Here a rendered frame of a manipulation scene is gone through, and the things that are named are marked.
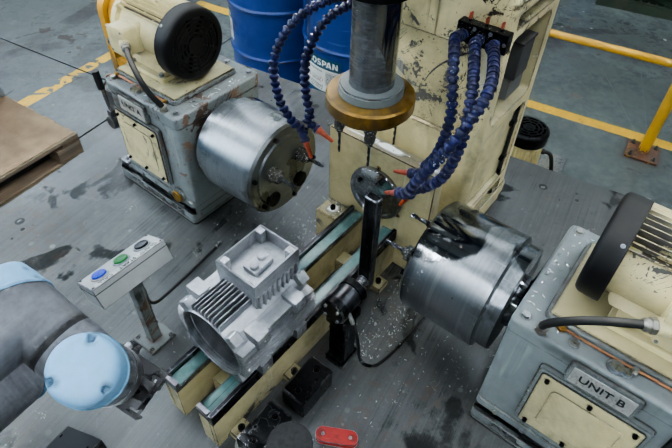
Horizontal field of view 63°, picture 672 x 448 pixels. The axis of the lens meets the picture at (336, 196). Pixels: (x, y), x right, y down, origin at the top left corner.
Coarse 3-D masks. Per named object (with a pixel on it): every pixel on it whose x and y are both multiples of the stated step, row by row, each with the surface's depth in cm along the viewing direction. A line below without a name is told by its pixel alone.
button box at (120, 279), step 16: (160, 240) 112; (128, 256) 110; (144, 256) 110; (160, 256) 112; (112, 272) 107; (128, 272) 108; (144, 272) 110; (80, 288) 108; (96, 288) 103; (112, 288) 106; (128, 288) 108; (96, 304) 107
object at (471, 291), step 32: (448, 224) 106; (480, 224) 106; (416, 256) 105; (448, 256) 103; (480, 256) 101; (512, 256) 100; (416, 288) 106; (448, 288) 102; (480, 288) 99; (512, 288) 98; (448, 320) 105; (480, 320) 101
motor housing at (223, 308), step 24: (216, 288) 101; (312, 288) 108; (192, 312) 99; (216, 312) 97; (240, 312) 99; (264, 312) 101; (288, 312) 103; (192, 336) 108; (216, 336) 111; (288, 336) 109; (216, 360) 108; (240, 360) 98
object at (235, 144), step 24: (216, 120) 131; (240, 120) 129; (264, 120) 129; (216, 144) 130; (240, 144) 127; (264, 144) 125; (288, 144) 131; (312, 144) 141; (216, 168) 132; (240, 168) 127; (264, 168) 128; (288, 168) 136; (240, 192) 130; (264, 192) 132; (288, 192) 141
